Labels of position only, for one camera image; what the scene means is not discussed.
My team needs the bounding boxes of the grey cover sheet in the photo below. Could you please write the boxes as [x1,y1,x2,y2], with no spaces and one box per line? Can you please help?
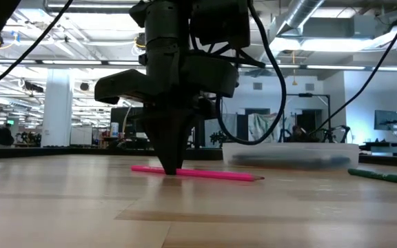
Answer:
[248,112,289,143]

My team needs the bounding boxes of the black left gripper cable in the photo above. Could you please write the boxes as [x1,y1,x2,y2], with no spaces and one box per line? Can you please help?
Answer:
[214,0,288,146]

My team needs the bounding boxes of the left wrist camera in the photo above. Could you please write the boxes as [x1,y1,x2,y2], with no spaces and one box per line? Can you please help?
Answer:
[191,0,252,50]

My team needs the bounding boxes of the dark green pen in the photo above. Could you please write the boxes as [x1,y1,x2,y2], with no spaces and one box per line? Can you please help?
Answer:
[347,167,397,185]

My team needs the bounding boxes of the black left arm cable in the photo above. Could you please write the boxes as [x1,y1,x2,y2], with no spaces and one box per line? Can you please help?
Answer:
[0,0,74,99]

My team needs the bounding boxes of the person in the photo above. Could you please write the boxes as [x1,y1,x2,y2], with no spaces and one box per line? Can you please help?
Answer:
[287,124,310,143]

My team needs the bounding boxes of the wall screen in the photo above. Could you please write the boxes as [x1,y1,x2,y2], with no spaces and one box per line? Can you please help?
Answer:
[374,110,397,132]

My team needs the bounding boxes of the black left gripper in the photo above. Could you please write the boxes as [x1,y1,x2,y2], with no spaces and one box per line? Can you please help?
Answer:
[93,0,240,176]

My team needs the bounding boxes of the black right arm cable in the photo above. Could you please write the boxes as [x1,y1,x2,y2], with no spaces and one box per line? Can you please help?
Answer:
[309,13,397,136]

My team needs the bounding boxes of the white pillar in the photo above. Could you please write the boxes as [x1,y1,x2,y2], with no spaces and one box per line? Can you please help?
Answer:
[41,68,75,148]

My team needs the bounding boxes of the clear pencil box orange lid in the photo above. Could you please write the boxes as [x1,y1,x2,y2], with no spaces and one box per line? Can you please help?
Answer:
[222,142,360,171]

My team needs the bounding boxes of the pink pencil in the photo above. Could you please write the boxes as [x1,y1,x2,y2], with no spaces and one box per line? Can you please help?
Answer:
[130,165,265,183]

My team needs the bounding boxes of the black monitor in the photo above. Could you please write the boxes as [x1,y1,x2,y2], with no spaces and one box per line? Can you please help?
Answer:
[110,107,145,134]

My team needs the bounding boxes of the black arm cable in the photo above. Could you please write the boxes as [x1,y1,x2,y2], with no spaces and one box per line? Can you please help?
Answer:
[309,13,397,136]
[0,0,74,99]

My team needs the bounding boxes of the black metal frame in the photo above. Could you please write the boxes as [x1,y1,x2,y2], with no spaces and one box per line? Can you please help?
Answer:
[281,92,332,143]

